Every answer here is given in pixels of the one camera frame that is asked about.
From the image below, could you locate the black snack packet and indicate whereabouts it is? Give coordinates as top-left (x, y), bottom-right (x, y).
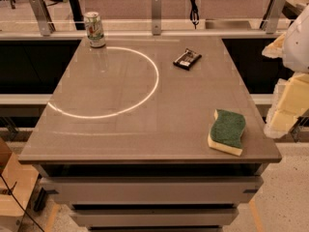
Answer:
top-left (173, 48), bottom-right (202, 71)

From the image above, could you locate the green and yellow sponge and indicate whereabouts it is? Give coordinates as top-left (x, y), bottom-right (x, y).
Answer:
top-left (208, 109), bottom-right (246, 157)

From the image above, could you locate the right metal bracket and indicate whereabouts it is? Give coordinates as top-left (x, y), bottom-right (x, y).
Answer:
top-left (264, 0), bottom-right (286, 34)

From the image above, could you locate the left metal bracket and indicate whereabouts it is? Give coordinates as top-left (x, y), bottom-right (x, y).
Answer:
top-left (29, 0), bottom-right (52, 36)

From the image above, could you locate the black floor cable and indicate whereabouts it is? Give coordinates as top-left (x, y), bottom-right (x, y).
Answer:
top-left (0, 174), bottom-right (46, 232)

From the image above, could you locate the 7up soda can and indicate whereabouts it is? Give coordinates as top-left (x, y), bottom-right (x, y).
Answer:
top-left (84, 12), bottom-right (105, 47)

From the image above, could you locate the wooden box at left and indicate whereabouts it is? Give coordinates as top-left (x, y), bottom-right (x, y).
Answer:
top-left (0, 138), bottom-right (41, 232)

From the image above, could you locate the black hanging cable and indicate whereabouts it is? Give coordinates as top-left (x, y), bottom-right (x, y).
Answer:
top-left (187, 0), bottom-right (201, 30)

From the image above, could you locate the grey drawer cabinet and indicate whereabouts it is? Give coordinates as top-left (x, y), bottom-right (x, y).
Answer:
top-left (41, 176), bottom-right (264, 232)

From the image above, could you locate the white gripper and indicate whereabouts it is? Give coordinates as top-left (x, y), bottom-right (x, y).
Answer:
top-left (262, 6), bottom-right (309, 138)

